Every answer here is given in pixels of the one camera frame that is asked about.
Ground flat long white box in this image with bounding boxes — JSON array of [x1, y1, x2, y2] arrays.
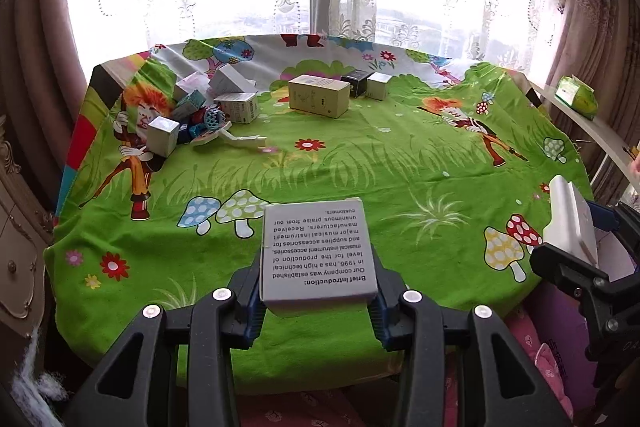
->
[[192, 127, 269, 154]]

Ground grey box with bold text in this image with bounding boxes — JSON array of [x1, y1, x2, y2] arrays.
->
[[259, 197, 379, 319]]

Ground white side shelf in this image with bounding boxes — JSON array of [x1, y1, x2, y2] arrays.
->
[[525, 79, 640, 188]]

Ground brown patterned drape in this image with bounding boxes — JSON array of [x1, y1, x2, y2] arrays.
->
[[520, 0, 640, 208], [0, 0, 96, 212]]

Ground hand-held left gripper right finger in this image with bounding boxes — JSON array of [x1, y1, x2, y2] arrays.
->
[[367, 252, 576, 427]]

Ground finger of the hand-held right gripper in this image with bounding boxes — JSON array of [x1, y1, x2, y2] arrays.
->
[[588, 202, 640, 249], [529, 243, 621, 304]]

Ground grey white cube box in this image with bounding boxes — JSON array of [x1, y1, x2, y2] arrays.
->
[[147, 117, 180, 156]]

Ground plain white box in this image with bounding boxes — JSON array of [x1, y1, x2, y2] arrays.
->
[[541, 175, 599, 265]]

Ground pink quilt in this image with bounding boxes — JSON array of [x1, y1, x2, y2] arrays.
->
[[240, 252, 640, 427]]

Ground green cartoon printed cloth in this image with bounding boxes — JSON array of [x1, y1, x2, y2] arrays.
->
[[44, 34, 596, 395]]

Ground green tissue packet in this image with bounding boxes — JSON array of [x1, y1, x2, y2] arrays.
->
[[555, 75, 600, 120]]

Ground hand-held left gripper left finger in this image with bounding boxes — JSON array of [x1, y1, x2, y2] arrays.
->
[[62, 247, 268, 427]]

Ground white fluffy stuffing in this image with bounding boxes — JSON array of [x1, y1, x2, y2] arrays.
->
[[10, 326, 69, 419]]

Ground large beige box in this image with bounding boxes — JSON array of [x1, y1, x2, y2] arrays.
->
[[288, 75, 351, 118]]

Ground white box with grey side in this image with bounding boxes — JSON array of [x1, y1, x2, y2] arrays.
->
[[209, 66, 252, 96]]

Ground cream ornate cabinet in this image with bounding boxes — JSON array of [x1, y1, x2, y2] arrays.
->
[[0, 114, 57, 339]]

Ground small white cube box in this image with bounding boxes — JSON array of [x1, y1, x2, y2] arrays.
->
[[366, 72, 394, 101]]

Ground small black box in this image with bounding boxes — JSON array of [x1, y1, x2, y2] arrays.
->
[[345, 69, 371, 98]]

